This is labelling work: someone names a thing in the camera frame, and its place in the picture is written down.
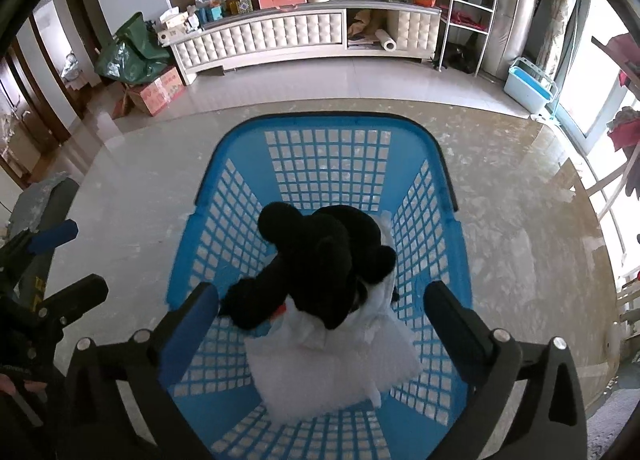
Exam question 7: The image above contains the blue and white bucket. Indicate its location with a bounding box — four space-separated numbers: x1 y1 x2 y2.
503 57 558 114

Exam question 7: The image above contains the white tufted cabinet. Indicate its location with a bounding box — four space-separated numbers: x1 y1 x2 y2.
167 0 443 86

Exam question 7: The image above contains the clothes drying rack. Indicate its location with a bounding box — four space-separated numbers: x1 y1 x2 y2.
592 33 640 246

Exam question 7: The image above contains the person's left hand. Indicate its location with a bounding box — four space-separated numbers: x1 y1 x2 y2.
0 371 49 398

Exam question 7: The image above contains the white towel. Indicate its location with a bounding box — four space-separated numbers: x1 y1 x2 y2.
245 320 421 423

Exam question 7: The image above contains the black plush toy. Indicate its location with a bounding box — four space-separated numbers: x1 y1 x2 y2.
219 201 399 336

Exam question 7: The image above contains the white metal shelf rack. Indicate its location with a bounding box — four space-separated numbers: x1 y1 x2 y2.
431 0 502 76

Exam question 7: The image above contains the brown paper bag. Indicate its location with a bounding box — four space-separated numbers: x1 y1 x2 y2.
347 10 386 38

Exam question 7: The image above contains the white tissue box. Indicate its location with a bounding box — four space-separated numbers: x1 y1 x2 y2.
157 10 190 45

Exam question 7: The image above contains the brown wooden door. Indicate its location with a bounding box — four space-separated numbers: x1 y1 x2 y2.
0 15 86 186

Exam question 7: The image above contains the red printed cardboard box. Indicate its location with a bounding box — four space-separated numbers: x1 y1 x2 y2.
125 65 186 117

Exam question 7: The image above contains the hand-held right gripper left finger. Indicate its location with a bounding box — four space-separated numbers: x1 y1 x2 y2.
62 281 221 460

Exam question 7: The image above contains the green plastic bag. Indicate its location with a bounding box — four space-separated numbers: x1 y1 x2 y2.
95 12 173 86

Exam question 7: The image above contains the white quilted cloth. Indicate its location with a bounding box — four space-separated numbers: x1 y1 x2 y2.
270 213 401 356

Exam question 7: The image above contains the blue plastic lattice basket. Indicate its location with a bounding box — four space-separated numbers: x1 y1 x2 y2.
165 113 473 460

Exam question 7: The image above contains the patterned curtain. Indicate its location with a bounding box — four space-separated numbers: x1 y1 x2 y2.
542 0 583 81

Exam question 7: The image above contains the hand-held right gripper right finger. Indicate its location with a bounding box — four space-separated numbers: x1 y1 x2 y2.
424 280 588 460

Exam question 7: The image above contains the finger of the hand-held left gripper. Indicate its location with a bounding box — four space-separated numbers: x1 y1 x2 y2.
0 219 79 281
27 274 109 341

